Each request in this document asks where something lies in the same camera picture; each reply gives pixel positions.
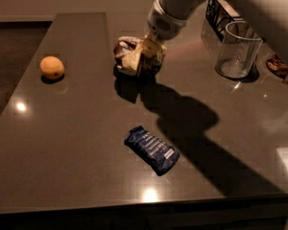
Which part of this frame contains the clear glass jar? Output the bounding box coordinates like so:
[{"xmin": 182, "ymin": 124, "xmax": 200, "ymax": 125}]
[{"xmin": 215, "ymin": 21, "xmax": 263, "ymax": 80}]

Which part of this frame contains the blue snack bar wrapper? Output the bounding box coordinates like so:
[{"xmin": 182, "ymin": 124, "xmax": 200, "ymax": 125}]
[{"xmin": 124, "ymin": 126, "xmax": 180, "ymax": 176}]

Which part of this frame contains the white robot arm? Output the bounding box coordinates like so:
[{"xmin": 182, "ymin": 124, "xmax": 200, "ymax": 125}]
[{"xmin": 148, "ymin": 0, "xmax": 288, "ymax": 65}]

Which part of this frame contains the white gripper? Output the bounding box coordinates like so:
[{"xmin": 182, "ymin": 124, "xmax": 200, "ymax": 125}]
[{"xmin": 142, "ymin": 0, "xmax": 186, "ymax": 58}]

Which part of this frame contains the black wire basket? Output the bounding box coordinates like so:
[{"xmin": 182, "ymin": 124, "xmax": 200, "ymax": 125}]
[{"xmin": 205, "ymin": 0, "xmax": 242, "ymax": 41}]

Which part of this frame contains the brown snack packet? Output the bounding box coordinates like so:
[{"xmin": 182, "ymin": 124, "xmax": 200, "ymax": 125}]
[{"xmin": 266, "ymin": 53, "xmax": 288, "ymax": 83}]

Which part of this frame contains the orange fruit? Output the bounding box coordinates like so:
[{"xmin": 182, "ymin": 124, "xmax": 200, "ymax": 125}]
[{"xmin": 39, "ymin": 56, "xmax": 64, "ymax": 80}]

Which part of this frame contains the brown chip bag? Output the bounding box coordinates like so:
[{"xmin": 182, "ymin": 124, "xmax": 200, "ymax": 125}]
[{"xmin": 113, "ymin": 36, "xmax": 166, "ymax": 77}]

